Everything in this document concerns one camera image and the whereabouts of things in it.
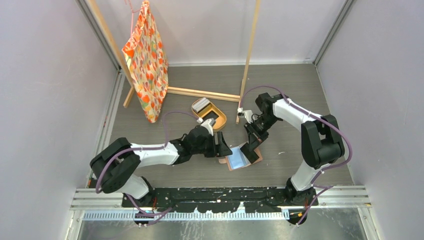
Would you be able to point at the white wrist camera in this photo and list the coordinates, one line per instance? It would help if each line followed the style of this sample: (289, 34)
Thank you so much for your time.
(246, 114)
(208, 124)

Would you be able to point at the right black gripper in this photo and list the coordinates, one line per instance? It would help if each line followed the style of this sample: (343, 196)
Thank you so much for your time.
(253, 135)

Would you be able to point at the aluminium rail frame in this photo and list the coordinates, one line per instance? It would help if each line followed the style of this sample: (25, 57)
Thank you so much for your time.
(102, 207)

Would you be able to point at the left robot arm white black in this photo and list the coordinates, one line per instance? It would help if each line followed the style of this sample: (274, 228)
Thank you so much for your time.
(115, 166)

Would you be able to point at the pink clothes hanger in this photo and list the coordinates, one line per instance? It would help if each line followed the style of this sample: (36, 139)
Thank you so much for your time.
(134, 7)

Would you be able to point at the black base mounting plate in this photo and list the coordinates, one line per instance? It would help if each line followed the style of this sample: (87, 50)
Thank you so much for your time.
(223, 199)

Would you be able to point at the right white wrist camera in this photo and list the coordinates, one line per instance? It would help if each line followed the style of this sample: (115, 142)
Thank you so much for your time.
(246, 114)

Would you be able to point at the stack of credit cards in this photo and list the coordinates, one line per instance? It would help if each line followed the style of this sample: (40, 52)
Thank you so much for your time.
(200, 104)

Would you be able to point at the orange floral fabric bag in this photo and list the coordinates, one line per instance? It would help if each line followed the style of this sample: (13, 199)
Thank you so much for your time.
(147, 62)

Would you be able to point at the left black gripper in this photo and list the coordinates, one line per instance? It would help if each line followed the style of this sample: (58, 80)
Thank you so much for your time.
(221, 149)

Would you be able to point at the wooden clothes rack frame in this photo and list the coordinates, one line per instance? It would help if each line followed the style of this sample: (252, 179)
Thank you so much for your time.
(123, 67)

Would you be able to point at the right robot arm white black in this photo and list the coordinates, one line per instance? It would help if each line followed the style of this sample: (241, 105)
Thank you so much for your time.
(321, 144)

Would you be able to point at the orange oval tray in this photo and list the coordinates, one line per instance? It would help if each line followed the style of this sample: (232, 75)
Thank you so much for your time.
(220, 122)

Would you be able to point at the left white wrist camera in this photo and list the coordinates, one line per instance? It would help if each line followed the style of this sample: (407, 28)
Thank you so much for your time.
(208, 124)

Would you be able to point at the black credit card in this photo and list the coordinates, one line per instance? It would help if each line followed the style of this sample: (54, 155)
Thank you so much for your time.
(211, 115)

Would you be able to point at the brown leather card holder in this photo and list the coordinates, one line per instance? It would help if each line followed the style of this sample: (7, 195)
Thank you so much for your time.
(237, 160)

